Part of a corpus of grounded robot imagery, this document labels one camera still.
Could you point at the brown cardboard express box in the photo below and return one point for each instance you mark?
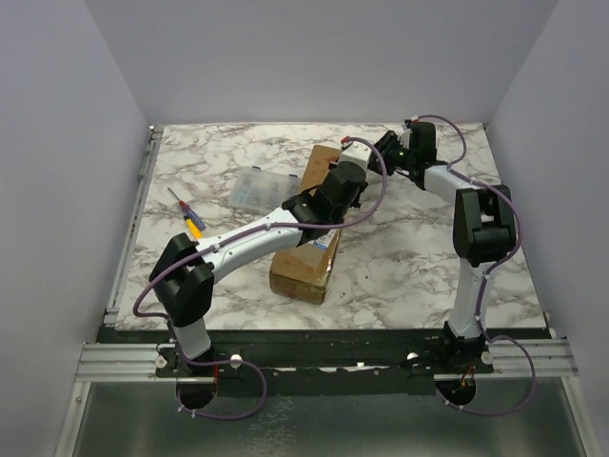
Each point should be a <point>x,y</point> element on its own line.
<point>303,273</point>

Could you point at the clear plastic screw box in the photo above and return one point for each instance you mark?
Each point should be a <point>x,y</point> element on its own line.
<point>262,190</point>

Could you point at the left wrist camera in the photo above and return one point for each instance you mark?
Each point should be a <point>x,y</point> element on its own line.
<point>355,152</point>

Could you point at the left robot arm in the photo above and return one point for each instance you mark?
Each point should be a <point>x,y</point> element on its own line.
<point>184,277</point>

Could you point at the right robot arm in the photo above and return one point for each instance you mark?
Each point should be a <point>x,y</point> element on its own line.
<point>484,231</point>

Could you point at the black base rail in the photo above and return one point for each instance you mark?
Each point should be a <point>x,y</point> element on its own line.
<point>312,362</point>

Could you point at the aluminium frame rail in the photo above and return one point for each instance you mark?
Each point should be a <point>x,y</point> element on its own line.
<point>80,389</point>

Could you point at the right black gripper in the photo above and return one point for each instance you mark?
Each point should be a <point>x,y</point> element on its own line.
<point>385,152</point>

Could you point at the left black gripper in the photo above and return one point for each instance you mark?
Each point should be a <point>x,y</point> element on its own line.
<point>356,202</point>

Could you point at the red handled screwdriver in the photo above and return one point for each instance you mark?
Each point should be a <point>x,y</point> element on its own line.
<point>185,208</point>

